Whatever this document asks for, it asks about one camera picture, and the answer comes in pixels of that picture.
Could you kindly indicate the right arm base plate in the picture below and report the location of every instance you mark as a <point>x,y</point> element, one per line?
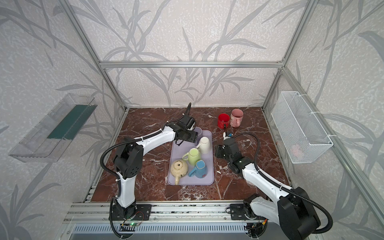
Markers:
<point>242,212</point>

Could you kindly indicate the clear plastic wall bin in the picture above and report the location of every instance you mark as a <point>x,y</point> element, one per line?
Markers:
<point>49,139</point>

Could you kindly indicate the lavender plastic tray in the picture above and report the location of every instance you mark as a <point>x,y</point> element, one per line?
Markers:
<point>177,153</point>

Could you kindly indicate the aluminium cage frame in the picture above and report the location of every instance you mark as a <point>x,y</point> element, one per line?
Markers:
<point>360,180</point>

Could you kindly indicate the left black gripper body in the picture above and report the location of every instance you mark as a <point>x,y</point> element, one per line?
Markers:
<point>188,135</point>

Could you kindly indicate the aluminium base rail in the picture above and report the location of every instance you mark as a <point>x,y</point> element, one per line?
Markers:
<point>162,212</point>

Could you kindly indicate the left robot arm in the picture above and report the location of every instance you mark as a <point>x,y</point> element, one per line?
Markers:
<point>129,158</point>

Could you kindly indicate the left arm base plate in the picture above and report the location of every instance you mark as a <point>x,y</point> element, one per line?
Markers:
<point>138,212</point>

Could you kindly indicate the pink patterned mug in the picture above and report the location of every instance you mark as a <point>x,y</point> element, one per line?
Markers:
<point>236,118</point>

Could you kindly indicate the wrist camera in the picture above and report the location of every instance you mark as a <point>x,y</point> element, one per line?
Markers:
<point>227,135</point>
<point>187,122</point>

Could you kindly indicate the white mug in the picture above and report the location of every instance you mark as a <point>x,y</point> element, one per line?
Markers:
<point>204,145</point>

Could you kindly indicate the white wire mesh basket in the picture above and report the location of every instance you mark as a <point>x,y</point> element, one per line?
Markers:
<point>303,136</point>

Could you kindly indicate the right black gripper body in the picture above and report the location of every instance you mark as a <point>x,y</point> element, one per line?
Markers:
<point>226,144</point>

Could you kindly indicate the lavender mug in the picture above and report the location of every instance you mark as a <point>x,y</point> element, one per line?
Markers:
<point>199,131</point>

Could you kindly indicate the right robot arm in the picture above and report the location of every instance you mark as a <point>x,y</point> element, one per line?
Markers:
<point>286,206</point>

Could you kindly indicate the red mug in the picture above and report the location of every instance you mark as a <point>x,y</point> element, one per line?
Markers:
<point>223,121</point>

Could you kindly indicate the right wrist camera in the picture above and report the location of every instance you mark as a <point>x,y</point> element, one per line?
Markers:
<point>227,135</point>

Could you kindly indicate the blue mug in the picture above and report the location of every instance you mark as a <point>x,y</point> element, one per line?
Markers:
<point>199,171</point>

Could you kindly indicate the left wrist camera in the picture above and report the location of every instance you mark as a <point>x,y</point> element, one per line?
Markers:
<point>187,122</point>

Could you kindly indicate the light green mug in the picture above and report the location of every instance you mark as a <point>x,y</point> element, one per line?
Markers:
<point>192,156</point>

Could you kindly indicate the cream teapot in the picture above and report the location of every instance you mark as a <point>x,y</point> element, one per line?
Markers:
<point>179,169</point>

